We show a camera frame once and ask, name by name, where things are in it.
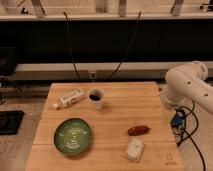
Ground brown chili pepper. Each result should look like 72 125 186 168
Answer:
127 126 150 136

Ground white wall power outlet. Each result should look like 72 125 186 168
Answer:
89 70 97 81

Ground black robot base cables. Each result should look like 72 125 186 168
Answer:
171 100 208 171

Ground black cable left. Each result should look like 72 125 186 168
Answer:
62 11 82 81

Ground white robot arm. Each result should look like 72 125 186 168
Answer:
161 61 213 115

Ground white wrapped packet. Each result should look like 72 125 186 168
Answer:
125 138 144 162

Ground black box at left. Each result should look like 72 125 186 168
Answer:
0 47 18 76

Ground black cable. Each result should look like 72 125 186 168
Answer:
62 11 82 81
105 10 142 81

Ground black cable right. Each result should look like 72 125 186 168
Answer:
105 10 142 81

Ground white plastic bottle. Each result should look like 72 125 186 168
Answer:
53 88 84 109

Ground blue cable connector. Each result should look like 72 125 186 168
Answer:
170 113 184 127

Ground green ceramic bowl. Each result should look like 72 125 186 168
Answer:
54 118 92 156

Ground white paper cup with coffee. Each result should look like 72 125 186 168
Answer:
88 88 104 110

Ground black floor mat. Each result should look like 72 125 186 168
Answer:
0 111 24 135

